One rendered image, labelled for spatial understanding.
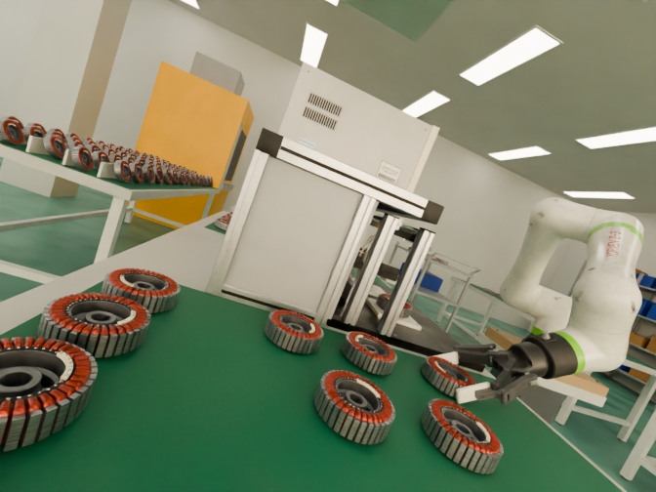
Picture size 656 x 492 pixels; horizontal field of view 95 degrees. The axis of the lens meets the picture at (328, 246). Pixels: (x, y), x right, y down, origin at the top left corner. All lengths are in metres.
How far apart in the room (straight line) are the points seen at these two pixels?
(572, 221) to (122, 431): 1.19
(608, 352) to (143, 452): 0.84
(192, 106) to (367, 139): 3.88
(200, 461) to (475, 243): 7.57
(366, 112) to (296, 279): 0.46
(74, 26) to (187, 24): 2.68
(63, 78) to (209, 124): 1.45
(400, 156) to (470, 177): 6.66
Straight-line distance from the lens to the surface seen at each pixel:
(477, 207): 7.65
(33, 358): 0.42
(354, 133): 0.83
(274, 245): 0.68
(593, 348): 0.88
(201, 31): 6.87
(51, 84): 4.60
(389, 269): 0.93
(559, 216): 1.21
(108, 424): 0.39
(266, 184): 0.66
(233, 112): 4.48
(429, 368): 0.72
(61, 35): 4.66
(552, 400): 1.55
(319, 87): 0.83
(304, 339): 0.56
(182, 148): 4.53
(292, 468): 0.39
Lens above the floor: 1.01
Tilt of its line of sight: 7 degrees down
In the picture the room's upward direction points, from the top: 22 degrees clockwise
